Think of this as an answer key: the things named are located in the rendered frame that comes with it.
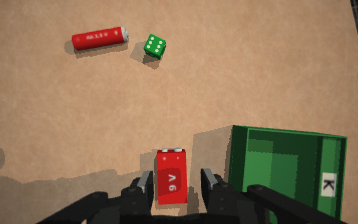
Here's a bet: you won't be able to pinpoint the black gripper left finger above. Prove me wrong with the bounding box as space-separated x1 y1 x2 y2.
36 171 156 224

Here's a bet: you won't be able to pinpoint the green bins with letter labels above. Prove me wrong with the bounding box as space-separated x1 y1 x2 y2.
228 125 348 220

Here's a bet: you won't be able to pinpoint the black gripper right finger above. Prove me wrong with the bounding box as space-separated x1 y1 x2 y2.
201 168 348 224

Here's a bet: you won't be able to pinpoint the red 9v battery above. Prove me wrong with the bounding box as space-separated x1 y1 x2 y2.
157 148 188 205

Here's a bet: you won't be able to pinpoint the red aa battery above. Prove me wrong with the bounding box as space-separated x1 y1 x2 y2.
72 26 129 51

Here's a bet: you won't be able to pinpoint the green die with white pips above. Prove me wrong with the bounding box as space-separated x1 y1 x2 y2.
144 34 166 60

